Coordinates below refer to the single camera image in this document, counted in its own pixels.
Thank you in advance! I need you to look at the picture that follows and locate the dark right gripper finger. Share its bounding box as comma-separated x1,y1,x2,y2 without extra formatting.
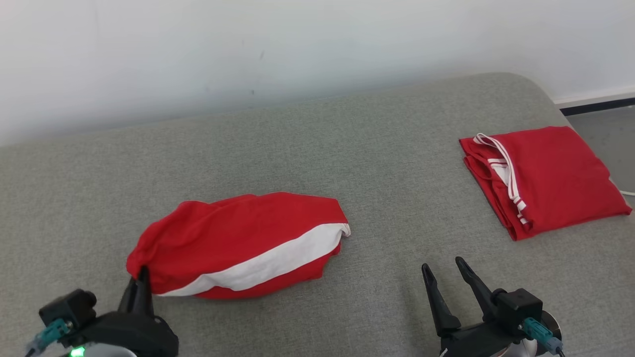
455,256,497,323
421,263,462,338

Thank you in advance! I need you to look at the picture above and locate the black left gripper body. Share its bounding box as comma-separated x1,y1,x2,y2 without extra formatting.
74,311,180,357

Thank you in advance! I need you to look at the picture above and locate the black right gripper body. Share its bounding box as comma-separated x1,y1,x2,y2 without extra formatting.
439,321,526,357

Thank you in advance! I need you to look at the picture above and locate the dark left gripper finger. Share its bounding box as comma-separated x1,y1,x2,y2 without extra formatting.
136,266,155,317
119,278,137,313

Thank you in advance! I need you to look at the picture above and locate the red shorts white stripe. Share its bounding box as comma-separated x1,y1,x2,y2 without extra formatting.
126,192,351,300

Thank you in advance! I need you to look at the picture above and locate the red basketball jersey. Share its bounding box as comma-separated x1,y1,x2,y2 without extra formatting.
459,126,633,241

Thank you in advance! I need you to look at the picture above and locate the grey fabric sofa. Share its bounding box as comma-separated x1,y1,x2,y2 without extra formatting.
0,72,635,357

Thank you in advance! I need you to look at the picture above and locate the black baseboard strip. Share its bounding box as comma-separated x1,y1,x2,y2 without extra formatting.
560,98,635,116

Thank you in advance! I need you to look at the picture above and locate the teal plug black cable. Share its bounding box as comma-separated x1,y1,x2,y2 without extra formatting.
26,318,73,357
522,318,566,357

